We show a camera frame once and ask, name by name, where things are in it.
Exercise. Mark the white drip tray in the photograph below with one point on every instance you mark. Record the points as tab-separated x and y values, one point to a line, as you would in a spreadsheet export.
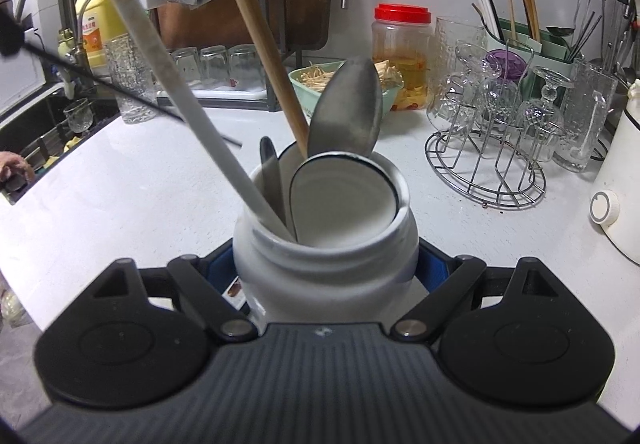
215	93

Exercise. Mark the bundle of pale dried sticks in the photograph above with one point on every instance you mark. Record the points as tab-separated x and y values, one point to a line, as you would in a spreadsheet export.
320	76

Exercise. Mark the person's left hand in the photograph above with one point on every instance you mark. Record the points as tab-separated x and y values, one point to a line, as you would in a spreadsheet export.
15	166

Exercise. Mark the clear goblet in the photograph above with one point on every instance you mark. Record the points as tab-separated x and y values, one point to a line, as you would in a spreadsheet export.
77	116

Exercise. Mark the yellow oil bottle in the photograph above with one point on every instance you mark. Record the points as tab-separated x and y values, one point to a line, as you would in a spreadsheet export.
97	43

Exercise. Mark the white chopstick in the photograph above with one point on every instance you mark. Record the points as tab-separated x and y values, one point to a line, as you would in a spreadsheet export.
150	36

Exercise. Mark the white electric cooker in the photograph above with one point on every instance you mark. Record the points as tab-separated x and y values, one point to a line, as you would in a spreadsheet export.
620	184

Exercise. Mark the white mug green print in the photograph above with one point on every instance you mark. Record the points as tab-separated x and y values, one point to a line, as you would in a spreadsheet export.
325	284

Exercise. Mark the bunch of assorted chopsticks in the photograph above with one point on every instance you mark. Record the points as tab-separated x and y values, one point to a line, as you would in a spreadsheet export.
500	8

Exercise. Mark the plastic jar red lid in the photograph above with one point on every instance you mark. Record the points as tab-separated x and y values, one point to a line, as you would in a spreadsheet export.
400	48

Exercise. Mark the cluster of clear stemmed glasses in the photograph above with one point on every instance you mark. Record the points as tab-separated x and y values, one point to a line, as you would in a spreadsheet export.
545	108

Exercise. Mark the green plastic basket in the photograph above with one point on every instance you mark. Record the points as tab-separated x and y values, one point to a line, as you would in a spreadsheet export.
302	93

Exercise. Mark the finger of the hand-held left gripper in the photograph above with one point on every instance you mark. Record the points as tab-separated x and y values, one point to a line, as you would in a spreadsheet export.
11	34

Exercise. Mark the green chopstick holder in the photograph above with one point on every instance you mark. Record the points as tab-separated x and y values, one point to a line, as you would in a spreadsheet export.
555	48

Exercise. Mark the purple plastic lid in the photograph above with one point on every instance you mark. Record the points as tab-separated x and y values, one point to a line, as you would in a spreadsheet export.
507	63

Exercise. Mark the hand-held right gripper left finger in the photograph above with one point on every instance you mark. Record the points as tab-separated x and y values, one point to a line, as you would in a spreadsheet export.
215	266

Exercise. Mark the black kitchen sink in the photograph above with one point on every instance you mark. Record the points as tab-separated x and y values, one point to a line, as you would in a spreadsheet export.
45	133

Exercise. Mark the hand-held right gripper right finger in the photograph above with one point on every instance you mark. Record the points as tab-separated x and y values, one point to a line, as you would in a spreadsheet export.
431	269

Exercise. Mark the clear drinking glass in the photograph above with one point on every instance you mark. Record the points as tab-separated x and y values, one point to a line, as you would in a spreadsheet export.
186	68
245	68
215	67

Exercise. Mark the large metal spoon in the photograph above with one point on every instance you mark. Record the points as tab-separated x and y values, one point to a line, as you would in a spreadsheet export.
345	113

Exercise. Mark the metal faucet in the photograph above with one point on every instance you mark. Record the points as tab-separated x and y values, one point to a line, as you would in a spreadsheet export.
77	38

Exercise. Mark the black dish rack frame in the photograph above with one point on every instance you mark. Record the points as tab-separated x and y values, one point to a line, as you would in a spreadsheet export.
278	13

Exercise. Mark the textured glass tumbler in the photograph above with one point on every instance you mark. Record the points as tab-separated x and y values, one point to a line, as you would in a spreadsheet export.
450	38

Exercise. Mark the wooden chopstick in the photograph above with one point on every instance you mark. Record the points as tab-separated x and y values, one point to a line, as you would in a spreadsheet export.
257	33

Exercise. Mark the white ceramic spoon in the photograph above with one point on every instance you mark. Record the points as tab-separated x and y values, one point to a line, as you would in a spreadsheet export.
340	204

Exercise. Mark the black chopstick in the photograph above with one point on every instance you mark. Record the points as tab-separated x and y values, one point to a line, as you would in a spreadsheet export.
125	92

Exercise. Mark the tall ribbed glass mug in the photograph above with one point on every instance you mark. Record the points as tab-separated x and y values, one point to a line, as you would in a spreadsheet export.
605	113

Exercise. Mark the textured glass pitcher mug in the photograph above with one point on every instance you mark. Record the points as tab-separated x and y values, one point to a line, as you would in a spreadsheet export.
130	83

